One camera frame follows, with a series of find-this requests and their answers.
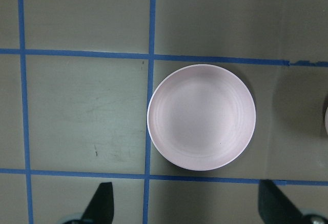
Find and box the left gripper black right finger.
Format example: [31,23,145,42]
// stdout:
[258,179,311,224]

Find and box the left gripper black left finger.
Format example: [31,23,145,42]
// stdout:
[80,182,114,223]

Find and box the pink bowl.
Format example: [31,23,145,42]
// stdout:
[324,107,328,135]

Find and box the pink plate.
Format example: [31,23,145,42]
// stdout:
[147,64,256,171]

